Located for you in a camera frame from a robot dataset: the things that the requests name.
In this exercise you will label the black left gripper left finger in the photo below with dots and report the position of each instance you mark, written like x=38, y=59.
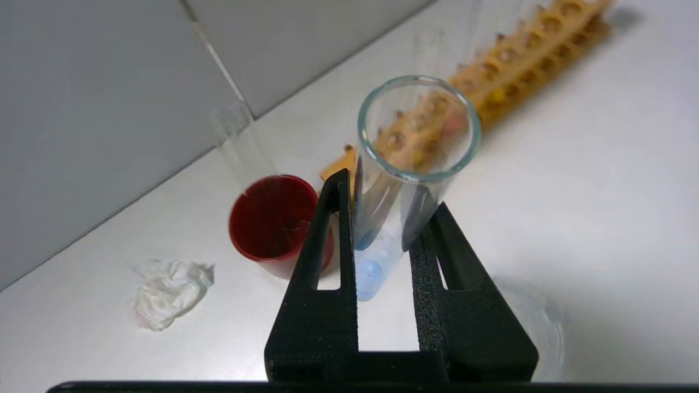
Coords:
x=317, y=327

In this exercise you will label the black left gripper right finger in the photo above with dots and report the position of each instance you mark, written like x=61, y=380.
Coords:
x=469, y=327

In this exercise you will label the blue pigment test tube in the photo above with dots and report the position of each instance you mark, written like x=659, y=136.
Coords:
x=382, y=262

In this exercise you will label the wooden test tube rack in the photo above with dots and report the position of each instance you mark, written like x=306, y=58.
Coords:
x=524, y=71

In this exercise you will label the dark red plastic cup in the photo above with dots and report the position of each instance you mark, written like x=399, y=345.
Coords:
x=267, y=218

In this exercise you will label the crumpled white tissue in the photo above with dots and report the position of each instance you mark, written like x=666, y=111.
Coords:
x=169, y=295

